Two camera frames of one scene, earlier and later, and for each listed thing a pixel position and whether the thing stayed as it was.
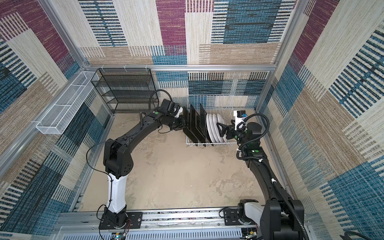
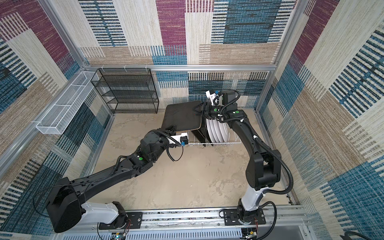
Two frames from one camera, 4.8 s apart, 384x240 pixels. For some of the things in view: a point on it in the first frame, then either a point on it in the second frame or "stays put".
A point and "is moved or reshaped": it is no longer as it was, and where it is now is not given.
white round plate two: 216,129 stays put
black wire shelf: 126,89 stays put
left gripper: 182,123 to 169,134
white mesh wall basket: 63,108 stays put
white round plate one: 209,128 stays put
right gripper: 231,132 to 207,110
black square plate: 187,128 is moved or reshaped
